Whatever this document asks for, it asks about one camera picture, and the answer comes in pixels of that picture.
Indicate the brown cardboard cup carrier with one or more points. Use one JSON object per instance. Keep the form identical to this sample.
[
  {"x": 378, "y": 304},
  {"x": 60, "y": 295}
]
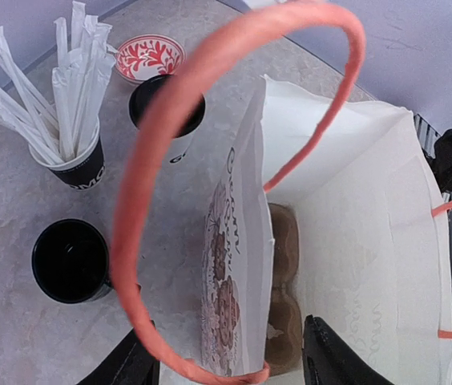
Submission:
[{"x": 284, "y": 333}]

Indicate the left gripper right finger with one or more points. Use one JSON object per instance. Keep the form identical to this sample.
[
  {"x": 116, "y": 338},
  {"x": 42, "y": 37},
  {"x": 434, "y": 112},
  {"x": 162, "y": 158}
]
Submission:
[{"x": 327, "y": 359}]

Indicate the red patterned white bowl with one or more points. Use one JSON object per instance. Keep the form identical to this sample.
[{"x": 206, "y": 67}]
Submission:
[{"x": 148, "y": 55}]

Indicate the white wrapped straws bundle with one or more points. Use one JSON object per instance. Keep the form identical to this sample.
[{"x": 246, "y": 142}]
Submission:
[{"x": 56, "y": 63}]

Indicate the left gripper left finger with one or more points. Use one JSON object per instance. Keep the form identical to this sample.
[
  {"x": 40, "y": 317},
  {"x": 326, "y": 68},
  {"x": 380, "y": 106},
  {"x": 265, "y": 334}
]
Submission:
[{"x": 129, "y": 363}]

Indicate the white paper cup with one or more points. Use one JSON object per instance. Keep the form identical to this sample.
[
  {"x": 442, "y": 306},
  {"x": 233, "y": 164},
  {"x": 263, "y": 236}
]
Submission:
[{"x": 141, "y": 99}]

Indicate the black cup with straws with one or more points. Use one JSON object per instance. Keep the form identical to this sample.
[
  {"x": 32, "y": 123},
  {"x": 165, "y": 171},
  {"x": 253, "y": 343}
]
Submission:
[{"x": 83, "y": 172}]

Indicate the white paper takeout bag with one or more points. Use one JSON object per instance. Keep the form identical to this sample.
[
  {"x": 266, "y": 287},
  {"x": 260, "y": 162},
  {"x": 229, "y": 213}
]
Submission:
[{"x": 373, "y": 227}]

